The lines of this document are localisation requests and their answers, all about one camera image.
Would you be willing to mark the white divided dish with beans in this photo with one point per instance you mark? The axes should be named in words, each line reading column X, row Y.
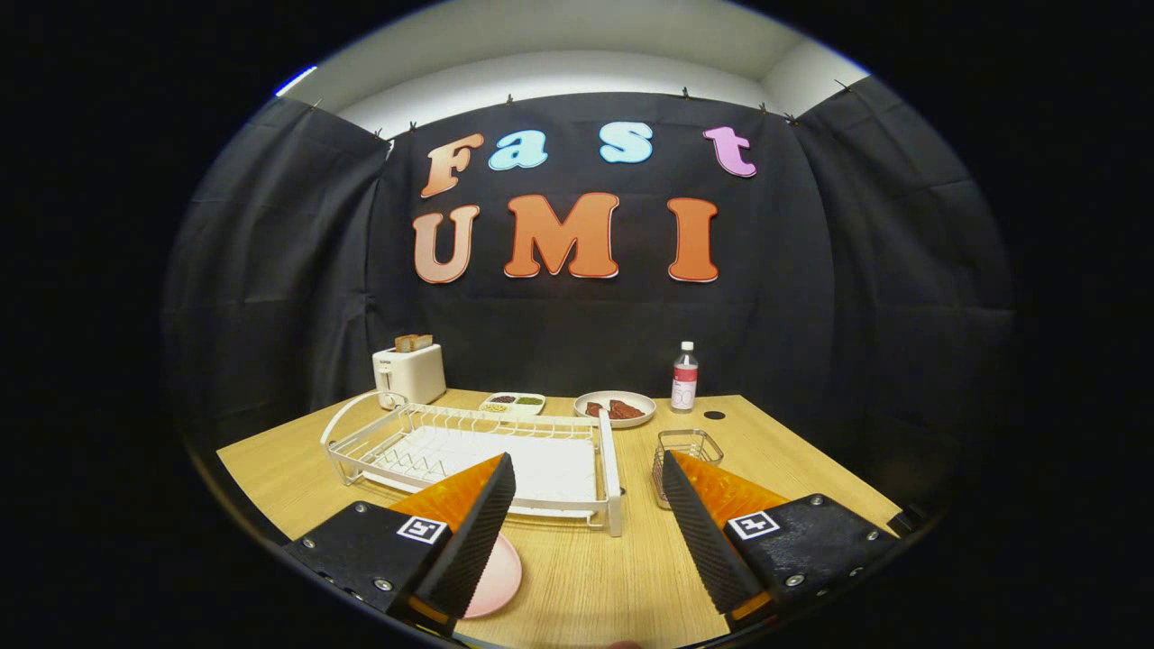
column 514, row 407

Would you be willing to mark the white round plate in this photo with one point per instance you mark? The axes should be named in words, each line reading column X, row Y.
column 645, row 406

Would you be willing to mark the black table clamp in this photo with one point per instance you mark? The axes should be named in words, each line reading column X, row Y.
column 906, row 521

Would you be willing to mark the clear water bottle red label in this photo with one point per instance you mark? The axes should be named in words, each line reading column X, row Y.
column 684, row 383

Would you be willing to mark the white drip tray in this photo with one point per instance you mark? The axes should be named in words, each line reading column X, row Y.
column 550, row 469

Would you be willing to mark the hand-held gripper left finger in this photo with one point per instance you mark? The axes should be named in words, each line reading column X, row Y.
column 473, row 532

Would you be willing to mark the black backdrop cloth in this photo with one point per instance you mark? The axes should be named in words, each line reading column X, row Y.
column 856, row 315

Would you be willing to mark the white toaster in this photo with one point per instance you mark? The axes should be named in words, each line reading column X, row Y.
column 415, row 374

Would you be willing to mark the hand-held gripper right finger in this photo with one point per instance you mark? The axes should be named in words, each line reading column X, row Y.
column 708, row 541

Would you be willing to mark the pink plate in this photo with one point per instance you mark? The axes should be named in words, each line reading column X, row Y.
column 500, row 577

